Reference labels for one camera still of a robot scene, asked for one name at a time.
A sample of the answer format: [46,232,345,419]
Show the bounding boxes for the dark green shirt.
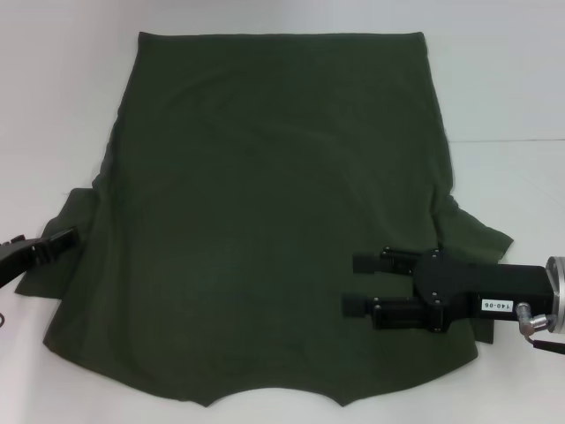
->
[12,29,516,397]

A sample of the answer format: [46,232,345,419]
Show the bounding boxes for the right arm cable with plug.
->
[516,301,565,355]

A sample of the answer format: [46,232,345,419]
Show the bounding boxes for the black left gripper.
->
[0,225,81,291]

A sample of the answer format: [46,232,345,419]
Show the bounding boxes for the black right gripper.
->
[343,247,555,332]

